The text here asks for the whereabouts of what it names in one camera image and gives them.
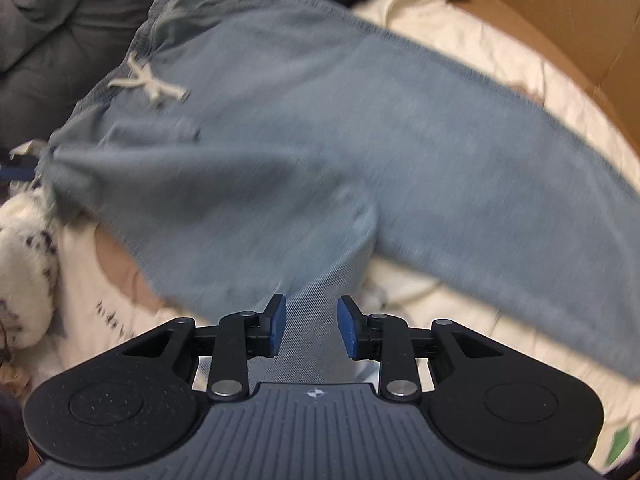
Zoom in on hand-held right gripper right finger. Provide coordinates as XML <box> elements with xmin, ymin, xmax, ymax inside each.
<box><xmin>337</xmin><ymin>295</ymin><xmax>503</xmax><ymax>403</ymax></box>

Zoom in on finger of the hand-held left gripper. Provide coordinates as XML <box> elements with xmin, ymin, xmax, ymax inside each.
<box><xmin>0</xmin><ymin>152</ymin><xmax>38</xmax><ymax>183</ymax></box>

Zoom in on light blue jeans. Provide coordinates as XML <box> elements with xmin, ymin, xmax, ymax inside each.
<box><xmin>47</xmin><ymin>0</ymin><xmax>640</xmax><ymax>391</ymax></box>

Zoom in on white fluffy spotted toy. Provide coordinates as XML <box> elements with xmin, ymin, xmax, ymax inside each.
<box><xmin>0</xmin><ymin>180</ymin><xmax>63</xmax><ymax>351</ymax></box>

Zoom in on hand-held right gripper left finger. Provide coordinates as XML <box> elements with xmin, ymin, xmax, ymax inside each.
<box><xmin>122</xmin><ymin>294</ymin><xmax>287</xmax><ymax>402</ymax></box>

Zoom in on cream bear print bed sheet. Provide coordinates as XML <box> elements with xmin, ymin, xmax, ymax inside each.
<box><xmin>50</xmin><ymin>0</ymin><xmax>640</xmax><ymax>471</ymax></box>

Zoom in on flattened brown cardboard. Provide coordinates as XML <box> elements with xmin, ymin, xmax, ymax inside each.
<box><xmin>450</xmin><ymin>0</ymin><xmax>640</xmax><ymax>131</ymax></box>

